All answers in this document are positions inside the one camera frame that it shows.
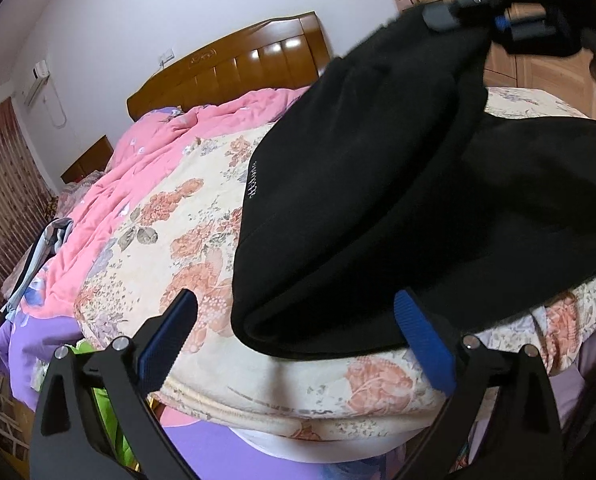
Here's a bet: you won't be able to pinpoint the floral blanket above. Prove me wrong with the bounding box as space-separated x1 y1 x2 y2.
73 85 596 442

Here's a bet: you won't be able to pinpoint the grey clothes pile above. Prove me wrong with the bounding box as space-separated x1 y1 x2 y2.
0 216 77 312

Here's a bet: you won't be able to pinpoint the pink quilt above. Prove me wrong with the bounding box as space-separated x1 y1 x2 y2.
23 87 313 312

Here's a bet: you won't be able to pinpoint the red patterned curtain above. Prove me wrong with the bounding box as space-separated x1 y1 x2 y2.
0 97 60 282

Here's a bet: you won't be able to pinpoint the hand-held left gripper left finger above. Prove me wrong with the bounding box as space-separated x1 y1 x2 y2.
29 289 199 480

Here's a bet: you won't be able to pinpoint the air conditioner cable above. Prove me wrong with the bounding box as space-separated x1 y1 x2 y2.
42 80 70 129

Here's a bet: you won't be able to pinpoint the black pants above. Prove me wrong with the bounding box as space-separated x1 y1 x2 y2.
230 2 596 362

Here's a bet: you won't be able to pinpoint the wooden nightstand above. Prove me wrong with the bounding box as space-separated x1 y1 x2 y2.
60 135 115 185

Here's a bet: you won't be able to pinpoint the white air conditioner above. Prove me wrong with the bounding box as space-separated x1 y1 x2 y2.
22 60 52 106

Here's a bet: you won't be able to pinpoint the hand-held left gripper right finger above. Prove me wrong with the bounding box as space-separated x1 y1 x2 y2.
393 289 563 480

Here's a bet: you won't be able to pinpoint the wooden headboard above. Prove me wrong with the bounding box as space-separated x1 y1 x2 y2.
126 10 337 122

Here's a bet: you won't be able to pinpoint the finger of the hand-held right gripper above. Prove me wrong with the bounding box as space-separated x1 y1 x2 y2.
492 12 516 36
423 0 501 31

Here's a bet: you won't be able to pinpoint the green cloth item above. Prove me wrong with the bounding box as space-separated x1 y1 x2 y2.
72 339 146 472

